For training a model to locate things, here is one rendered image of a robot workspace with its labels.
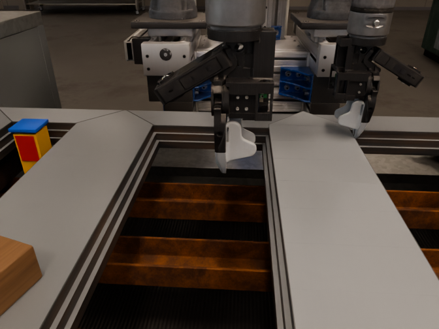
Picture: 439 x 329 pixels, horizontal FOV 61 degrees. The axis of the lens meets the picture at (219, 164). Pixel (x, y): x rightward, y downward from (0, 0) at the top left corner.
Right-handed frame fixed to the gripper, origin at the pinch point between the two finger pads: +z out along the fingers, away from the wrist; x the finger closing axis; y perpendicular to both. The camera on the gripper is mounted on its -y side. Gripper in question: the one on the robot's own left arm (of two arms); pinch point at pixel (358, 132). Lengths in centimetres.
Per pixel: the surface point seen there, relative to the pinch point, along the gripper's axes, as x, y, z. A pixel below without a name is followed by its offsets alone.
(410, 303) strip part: 44.8, 6.0, 0.7
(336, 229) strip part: 32.3, 11.4, 0.7
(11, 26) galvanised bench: -32, 91, -16
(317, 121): -7.6, 7.6, 0.6
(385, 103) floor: -266, -109, 88
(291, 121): -7.2, 13.6, 0.6
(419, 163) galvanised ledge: -22.8, -26.4, 19.5
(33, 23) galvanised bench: -44, 91, -15
